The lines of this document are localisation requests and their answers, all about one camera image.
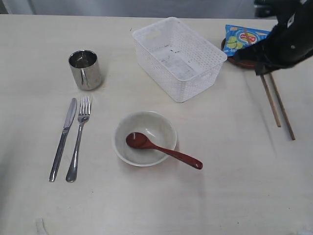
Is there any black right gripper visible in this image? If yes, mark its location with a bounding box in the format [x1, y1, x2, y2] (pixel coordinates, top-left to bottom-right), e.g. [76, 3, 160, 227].
[233, 4, 313, 76]

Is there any brown wooden plate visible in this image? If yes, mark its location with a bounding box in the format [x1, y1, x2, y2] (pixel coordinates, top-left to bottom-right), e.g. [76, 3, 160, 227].
[221, 36, 260, 70]

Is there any blue chips snack bag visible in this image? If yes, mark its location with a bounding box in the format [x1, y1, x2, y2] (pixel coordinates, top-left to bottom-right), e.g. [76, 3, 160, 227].
[222, 24, 270, 57]

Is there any brown wooden chopstick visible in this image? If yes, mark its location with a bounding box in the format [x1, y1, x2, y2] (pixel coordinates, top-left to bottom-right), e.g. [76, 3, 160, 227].
[260, 75, 281, 127]
[269, 73, 296, 141]

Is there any white perforated plastic basket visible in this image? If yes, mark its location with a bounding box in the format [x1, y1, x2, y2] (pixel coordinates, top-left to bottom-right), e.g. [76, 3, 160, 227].
[132, 17, 227, 103]

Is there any white speckled ceramic bowl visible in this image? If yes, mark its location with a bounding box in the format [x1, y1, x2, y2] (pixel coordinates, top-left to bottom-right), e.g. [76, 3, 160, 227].
[112, 111, 178, 167]

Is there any red-brown wooden spoon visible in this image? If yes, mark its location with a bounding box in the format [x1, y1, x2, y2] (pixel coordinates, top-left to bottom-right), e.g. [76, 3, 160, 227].
[126, 132, 203, 170]

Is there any shiny steel cup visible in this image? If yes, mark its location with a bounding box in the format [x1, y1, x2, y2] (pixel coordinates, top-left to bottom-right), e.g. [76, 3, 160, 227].
[68, 49, 104, 91]

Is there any silver metal fork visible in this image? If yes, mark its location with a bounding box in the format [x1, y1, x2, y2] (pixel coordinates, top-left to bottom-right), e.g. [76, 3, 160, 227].
[66, 96, 91, 183]

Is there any silver table knife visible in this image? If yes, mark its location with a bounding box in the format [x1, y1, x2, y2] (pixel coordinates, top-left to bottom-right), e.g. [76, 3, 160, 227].
[49, 98, 77, 182]

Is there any grey curtain backdrop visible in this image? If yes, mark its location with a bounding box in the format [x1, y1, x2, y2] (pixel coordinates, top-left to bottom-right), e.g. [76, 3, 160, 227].
[0, 0, 255, 19]

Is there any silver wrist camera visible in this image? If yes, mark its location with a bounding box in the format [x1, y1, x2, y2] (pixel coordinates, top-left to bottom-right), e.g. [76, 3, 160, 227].
[253, 0, 301, 18]

